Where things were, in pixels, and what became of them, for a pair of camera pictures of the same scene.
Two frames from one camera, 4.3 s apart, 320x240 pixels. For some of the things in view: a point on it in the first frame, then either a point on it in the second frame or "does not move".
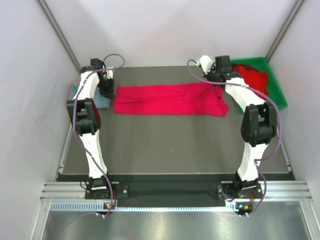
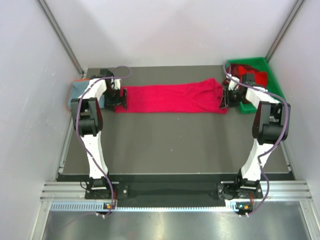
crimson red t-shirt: [203, 98] does not move
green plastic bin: [274, 91] does not move
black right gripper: [207, 76] → [226, 100]
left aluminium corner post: [64, 44] does not move
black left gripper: [109, 92] → [117, 101]
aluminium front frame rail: [295, 191] does not move
